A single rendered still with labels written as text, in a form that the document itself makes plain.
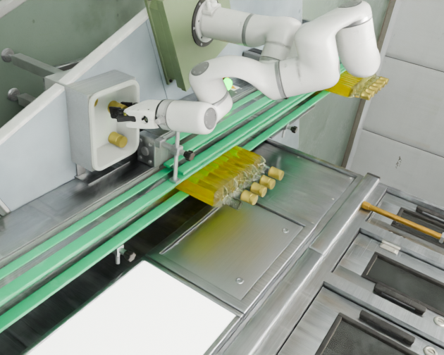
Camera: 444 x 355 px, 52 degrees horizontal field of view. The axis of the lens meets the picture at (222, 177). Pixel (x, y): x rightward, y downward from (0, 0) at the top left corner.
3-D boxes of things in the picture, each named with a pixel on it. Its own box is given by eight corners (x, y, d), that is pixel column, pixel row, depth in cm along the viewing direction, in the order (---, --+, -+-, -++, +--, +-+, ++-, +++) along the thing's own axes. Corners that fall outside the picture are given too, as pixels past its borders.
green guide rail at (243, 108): (163, 144, 136) (185, 153, 133) (163, 141, 136) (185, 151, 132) (360, 34, 263) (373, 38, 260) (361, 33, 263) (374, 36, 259)
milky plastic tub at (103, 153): (72, 163, 126) (94, 175, 122) (65, 85, 113) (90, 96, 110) (118, 140, 138) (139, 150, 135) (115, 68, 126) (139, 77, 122)
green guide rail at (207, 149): (163, 165, 140) (184, 175, 137) (163, 163, 140) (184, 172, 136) (356, 47, 267) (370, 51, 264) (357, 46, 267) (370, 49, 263)
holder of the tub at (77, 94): (72, 177, 129) (92, 188, 126) (65, 85, 114) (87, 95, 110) (116, 154, 141) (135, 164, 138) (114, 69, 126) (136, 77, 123)
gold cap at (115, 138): (113, 144, 135) (125, 149, 133) (106, 141, 132) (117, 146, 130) (118, 132, 135) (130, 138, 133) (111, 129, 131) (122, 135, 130)
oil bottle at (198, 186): (164, 184, 146) (220, 211, 137) (165, 169, 143) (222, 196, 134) (175, 176, 150) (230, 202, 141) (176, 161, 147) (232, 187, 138)
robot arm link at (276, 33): (261, 18, 139) (311, 27, 133) (247, 60, 140) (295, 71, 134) (250, 4, 131) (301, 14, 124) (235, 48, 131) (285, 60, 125)
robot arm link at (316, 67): (290, 75, 117) (275, 17, 110) (377, 55, 110) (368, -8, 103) (287, 103, 104) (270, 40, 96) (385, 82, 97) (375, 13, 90)
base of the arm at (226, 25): (189, 2, 132) (236, 11, 125) (212, -18, 138) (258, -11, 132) (198, 49, 143) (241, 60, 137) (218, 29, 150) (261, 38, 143)
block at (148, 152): (135, 160, 139) (153, 169, 137) (135, 133, 134) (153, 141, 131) (143, 156, 142) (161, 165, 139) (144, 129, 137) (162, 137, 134)
